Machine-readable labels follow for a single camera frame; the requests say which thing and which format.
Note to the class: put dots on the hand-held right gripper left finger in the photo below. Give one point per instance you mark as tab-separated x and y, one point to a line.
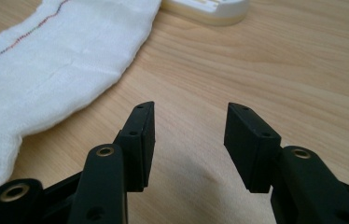
138	146

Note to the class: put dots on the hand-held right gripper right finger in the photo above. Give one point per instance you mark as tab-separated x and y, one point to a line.
250	146

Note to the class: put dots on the white cloth with coloured stitching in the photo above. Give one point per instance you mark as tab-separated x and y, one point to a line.
48	65

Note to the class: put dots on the white and cream plastic tray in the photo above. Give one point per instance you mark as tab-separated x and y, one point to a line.
210	11

